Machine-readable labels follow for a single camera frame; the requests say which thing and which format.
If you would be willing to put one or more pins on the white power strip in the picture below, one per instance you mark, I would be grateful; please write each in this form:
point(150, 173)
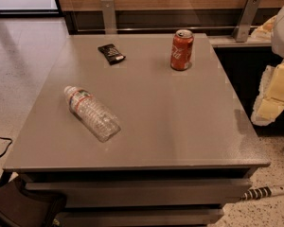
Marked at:
point(263, 192)

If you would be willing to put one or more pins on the horizontal metal rail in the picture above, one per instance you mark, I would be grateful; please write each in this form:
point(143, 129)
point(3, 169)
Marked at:
point(220, 30)

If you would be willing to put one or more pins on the left metal wall bracket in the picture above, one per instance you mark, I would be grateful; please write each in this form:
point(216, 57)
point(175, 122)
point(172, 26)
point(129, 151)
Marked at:
point(108, 15)

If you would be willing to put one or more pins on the black bag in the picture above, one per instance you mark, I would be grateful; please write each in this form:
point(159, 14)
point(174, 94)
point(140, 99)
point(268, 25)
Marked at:
point(22, 208)

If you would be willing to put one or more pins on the red Coca-Cola can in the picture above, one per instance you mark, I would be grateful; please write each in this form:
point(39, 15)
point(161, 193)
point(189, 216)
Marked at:
point(181, 49)

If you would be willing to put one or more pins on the grey drawer cabinet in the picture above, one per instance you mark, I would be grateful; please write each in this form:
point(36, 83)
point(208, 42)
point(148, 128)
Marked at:
point(186, 147)

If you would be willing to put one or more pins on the metal wall bracket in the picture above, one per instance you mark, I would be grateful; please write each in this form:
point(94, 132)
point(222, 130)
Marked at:
point(242, 29)
point(108, 15)

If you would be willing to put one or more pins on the right metal wall bracket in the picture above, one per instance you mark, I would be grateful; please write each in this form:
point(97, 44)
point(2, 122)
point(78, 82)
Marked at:
point(242, 29)

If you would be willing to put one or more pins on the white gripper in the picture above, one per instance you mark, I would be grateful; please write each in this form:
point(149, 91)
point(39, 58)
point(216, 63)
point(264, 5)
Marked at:
point(270, 102)

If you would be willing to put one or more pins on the clear plastic water bottle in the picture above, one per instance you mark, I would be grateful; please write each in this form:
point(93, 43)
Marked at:
point(98, 119)

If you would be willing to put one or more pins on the black snack packet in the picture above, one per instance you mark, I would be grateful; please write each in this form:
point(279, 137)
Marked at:
point(111, 54)

